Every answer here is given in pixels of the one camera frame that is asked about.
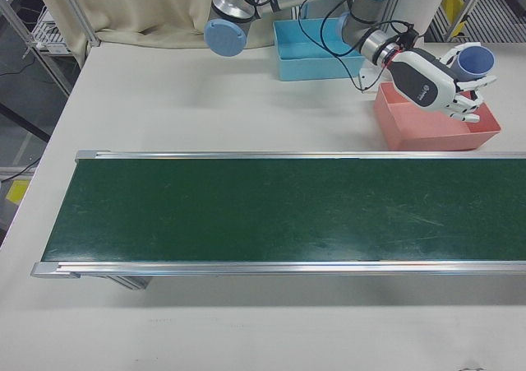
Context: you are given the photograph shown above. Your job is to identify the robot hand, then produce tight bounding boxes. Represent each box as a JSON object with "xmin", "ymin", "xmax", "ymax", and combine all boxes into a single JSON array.
[{"xmin": 388, "ymin": 41, "xmax": 498, "ymax": 123}]

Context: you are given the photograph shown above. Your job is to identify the blue plastic cup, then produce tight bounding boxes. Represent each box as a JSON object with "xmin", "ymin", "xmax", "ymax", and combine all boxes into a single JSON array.
[{"xmin": 450, "ymin": 45, "xmax": 496, "ymax": 82}]

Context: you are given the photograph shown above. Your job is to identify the pink plastic box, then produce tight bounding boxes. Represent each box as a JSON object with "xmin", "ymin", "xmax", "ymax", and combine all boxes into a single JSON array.
[{"xmin": 372, "ymin": 81, "xmax": 502, "ymax": 152}]

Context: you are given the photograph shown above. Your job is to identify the light blue plastic box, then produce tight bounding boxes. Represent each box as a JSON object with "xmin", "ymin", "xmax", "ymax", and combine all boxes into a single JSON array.
[{"xmin": 273, "ymin": 16, "xmax": 369, "ymax": 82}]

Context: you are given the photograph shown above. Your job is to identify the black ribbed grille panel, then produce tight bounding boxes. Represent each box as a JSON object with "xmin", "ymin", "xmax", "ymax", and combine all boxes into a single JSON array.
[{"xmin": 427, "ymin": 0, "xmax": 526, "ymax": 44}]

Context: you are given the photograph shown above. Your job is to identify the green conveyor belt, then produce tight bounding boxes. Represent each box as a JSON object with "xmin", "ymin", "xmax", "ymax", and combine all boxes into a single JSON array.
[{"xmin": 31, "ymin": 148, "xmax": 526, "ymax": 292}]

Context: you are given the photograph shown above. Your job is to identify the beige curtain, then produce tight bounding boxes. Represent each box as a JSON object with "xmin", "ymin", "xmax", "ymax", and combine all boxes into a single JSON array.
[{"xmin": 29, "ymin": 0, "xmax": 305, "ymax": 50}]

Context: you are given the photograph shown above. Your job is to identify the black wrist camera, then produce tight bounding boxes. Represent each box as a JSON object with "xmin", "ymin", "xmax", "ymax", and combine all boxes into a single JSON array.
[{"xmin": 398, "ymin": 25, "xmax": 420, "ymax": 51}]

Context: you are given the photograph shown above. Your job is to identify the white pedestal column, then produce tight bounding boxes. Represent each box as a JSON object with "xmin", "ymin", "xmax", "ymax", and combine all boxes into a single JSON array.
[{"xmin": 358, "ymin": 0, "xmax": 456, "ymax": 95}]

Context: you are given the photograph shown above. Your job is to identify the aluminium workcell frame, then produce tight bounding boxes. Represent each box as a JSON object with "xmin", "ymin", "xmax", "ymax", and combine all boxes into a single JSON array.
[
  {"xmin": 340, "ymin": 0, "xmax": 526, "ymax": 45},
  {"xmin": 0, "ymin": 0, "xmax": 101, "ymax": 183}
]

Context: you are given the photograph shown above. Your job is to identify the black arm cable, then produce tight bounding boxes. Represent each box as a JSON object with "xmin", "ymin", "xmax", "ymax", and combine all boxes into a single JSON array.
[{"xmin": 229, "ymin": 0, "xmax": 414, "ymax": 96}]

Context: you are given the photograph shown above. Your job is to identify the white wire rack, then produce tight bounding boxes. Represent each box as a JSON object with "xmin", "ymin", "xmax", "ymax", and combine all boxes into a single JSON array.
[{"xmin": 31, "ymin": 8, "xmax": 69, "ymax": 53}]

